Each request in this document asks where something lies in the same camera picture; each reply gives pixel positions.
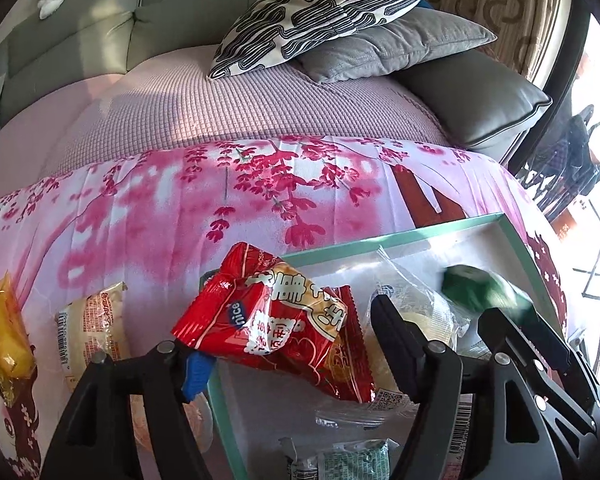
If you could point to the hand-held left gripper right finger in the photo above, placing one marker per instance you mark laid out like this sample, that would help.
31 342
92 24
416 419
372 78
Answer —
395 340

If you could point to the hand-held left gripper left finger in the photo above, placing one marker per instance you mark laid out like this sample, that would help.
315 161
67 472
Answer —
197 375

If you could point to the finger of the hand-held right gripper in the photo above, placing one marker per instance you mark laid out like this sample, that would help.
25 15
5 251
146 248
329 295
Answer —
530 340
565 415

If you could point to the clear-wrapped pale bun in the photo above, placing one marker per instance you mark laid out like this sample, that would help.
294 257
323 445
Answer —
425 315

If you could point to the green and white snack packet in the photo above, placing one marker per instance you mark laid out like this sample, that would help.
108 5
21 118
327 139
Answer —
480 290

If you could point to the white tray with teal rim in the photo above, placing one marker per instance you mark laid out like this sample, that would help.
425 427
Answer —
260 410

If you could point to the red patterned snack packet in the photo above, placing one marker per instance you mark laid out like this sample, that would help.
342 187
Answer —
280 325

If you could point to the green foil snack packet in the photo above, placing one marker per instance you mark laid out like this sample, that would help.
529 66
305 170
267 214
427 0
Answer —
350 462

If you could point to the orange jelly cup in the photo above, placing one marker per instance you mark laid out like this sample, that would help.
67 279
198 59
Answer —
202 422

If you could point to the beige orange-print snack packet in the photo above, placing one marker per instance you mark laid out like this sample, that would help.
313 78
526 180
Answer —
95 330

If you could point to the pink floral printed blanket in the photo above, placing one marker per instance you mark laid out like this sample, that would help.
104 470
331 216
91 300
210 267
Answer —
180 200

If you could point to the black metal rack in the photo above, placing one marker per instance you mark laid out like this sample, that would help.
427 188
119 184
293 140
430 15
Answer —
570 160

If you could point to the yellow wrapped round snack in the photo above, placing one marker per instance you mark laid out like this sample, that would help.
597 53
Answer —
5 340

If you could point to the pink textured blanket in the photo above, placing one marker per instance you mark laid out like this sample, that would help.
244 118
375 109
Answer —
230 105

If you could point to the grey pillow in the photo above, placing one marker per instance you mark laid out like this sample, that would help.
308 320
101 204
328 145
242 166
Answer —
395 45

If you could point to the beige patterned curtain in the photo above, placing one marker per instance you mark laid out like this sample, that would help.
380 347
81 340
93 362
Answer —
505 5

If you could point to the black and white patterned pillow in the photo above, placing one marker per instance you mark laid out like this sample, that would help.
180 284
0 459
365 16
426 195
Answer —
330 5

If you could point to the grey sofa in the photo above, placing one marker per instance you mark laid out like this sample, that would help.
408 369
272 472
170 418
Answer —
80 25

